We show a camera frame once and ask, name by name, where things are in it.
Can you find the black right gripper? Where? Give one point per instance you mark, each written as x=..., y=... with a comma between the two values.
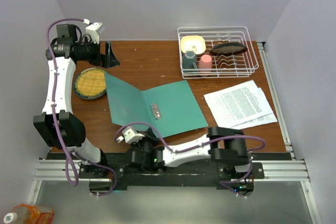
x=149, y=135

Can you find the dark brown oval plate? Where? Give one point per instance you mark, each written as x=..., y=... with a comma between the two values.
x=228, y=49

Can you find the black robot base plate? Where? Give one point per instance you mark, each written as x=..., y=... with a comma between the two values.
x=200, y=173

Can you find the printed paper stack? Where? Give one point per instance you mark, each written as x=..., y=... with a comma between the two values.
x=252, y=108

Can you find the grey-blue mug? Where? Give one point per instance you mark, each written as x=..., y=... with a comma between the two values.
x=189, y=60

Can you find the cream square bowl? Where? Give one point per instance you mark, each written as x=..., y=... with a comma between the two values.
x=193, y=43

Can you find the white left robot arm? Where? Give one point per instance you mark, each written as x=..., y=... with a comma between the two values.
x=57, y=124

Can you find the metal folder clip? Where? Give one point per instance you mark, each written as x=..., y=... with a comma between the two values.
x=156, y=111

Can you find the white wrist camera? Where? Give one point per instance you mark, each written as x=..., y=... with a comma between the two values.
x=94, y=30
x=129, y=136

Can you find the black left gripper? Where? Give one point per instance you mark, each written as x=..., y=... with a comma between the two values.
x=108, y=60

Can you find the round woven yellow coaster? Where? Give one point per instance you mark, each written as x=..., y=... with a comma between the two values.
x=90, y=84

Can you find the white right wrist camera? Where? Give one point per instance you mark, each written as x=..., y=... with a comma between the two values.
x=129, y=136

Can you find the orange drink bottle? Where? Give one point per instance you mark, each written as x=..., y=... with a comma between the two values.
x=33, y=214

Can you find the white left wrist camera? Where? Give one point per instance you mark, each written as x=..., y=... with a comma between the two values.
x=94, y=30

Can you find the green file folder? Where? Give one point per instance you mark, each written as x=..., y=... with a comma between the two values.
x=171, y=108

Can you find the pink cup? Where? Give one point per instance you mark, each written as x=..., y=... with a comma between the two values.
x=205, y=65

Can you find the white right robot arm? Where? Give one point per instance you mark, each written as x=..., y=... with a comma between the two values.
x=222, y=145

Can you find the white wire dish rack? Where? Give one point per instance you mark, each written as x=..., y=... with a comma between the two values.
x=235, y=66

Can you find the printed white paper sheet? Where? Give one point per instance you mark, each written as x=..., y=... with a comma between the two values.
x=221, y=104

